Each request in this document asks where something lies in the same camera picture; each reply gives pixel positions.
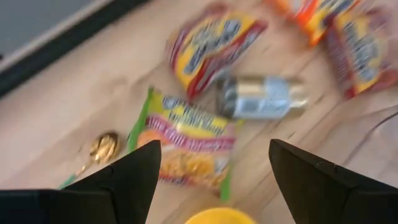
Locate green pink noodle packet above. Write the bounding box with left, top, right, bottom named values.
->
left=127, top=88, right=242, bottom=200

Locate red yellow noodle packet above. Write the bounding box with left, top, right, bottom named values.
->
left=167, top=12, right=268, bottom=100
left=326, top=9, right=398, bottom=97

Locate gold spoon with green handle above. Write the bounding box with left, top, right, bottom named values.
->
left=58, top=132, right=121, bottom=190

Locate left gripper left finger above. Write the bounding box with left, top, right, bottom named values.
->
left=0, top=139, right=162, bottom=224

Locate orange noodle packet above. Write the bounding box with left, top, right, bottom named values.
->
left=264, top=0, right=358, bottom=47

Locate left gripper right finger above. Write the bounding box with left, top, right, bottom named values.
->
left=269, top=139, right=398, bottom=224

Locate yellow bowl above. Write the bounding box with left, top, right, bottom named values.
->
left=185, top=207, right=257, bottom=224

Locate silver tin can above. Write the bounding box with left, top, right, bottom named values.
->
left=216, top=74, right=310, bottom=121

